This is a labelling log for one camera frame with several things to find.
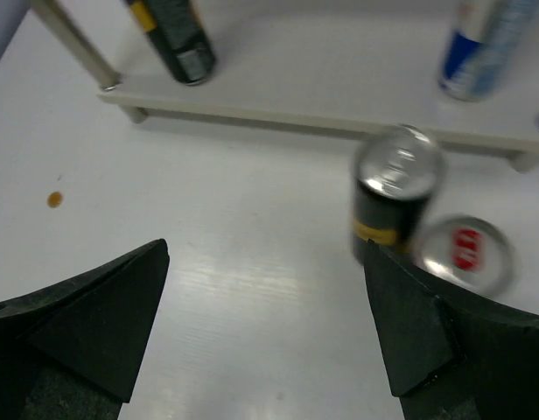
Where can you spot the small orange sticker dot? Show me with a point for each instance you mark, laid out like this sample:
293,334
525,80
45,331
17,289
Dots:
54,199

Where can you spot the black yellow can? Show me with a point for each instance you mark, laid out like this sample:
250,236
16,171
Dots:
175,32
395,175

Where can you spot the white two-tier shelf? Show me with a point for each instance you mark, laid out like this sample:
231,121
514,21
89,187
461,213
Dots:
338,66

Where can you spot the silver blue energy can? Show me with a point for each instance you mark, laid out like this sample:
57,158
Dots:
469,252
482,41

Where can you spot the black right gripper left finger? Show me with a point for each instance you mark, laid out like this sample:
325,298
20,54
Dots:
73,350

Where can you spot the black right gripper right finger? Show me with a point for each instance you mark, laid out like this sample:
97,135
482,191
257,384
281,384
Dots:
450,353

